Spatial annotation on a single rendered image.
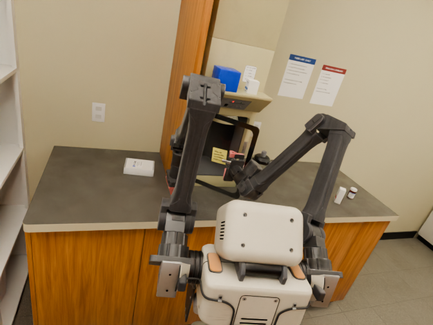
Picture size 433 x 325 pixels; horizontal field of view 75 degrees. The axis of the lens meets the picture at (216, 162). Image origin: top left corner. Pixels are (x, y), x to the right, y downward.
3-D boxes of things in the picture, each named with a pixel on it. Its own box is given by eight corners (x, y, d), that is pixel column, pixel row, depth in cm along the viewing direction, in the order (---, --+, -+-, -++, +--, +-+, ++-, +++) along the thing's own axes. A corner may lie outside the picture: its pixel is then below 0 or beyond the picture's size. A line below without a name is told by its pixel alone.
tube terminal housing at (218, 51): (174, 164, 178) (198, 31, 145) (222, 166, 189) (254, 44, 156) (182, 185, 157) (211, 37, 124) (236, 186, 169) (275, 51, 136)
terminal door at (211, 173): (187, 178, 155) (201, 108, 138) (238, 199, 147) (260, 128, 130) (186, 179, 154) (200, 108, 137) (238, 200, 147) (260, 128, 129)
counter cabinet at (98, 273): (58, 262, 206) (54, 151, 167) (293, 247, 280) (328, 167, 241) (37, 360, 150) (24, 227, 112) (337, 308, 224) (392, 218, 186)
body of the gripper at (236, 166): (243, 159, 128) (249, 167, 122) (237, 178, 132) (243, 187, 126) (230, 158, 126) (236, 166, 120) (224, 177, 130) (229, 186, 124)
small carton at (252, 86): (243, 90, 138) (247, 78, 135) (253, 92, 139) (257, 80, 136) (246, 93, 133) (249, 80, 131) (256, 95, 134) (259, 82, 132)
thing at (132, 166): (125, 163, 165) (125, 157, 163) (153, 166, 169) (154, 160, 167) (123, 173, 154) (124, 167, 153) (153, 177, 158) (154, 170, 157)
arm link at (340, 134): (350, 111, 90) (363, 124, 96) (313, 111, 100) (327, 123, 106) (305, 247, 84) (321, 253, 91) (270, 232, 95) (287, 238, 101)
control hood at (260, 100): (198, 103, 137) (202, 82, 133) (258, 111, 149) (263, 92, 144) (205, 111, 127) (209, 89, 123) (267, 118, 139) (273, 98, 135)
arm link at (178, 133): (182, 88, 69) (224, 97, 71) (184, 68, 70) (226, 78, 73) (167, 147, 108) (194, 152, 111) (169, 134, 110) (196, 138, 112)
